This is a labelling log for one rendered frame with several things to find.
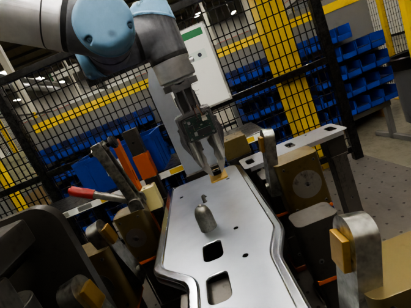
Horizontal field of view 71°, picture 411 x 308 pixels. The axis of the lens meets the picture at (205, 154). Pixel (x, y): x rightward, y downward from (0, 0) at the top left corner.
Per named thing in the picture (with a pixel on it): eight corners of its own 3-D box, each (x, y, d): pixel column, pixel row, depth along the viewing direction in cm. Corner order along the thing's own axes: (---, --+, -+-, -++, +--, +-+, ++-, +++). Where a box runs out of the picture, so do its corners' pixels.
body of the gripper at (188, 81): (185, 148, 56) (159, 89, 53) (185, 140, 64) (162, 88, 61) (222, 134, 55) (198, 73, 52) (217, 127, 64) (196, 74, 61)
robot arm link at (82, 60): (60, 28, 44) (128, 5, 46) (72, 45, 54) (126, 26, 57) (85, 77, 46) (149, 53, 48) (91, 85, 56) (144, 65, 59)
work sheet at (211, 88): (232, 98, 115) (203, 20, 108) (180, 120, 116) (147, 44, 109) (232, 98, 117) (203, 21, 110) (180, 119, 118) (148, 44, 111)
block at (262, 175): (340, 258, 76) (308, 162, 70) (298, 274, 76) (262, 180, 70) (326, 244, 83) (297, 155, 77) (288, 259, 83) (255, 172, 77)
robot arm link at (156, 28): (122, 16, 56) (162, 3, 58) (146, 71, 59) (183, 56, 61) (123, 2, 49) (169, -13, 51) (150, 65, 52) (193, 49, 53)
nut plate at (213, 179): (228, 176, 61) (226, 172, 60) (211, 184, 61) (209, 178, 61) (223, 166, 69) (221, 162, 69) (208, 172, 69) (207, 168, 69)
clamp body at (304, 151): (376, 288, 64) (333, 145, 56) (325, 308, 64) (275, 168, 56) (358, 270, 70) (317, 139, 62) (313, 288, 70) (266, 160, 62)
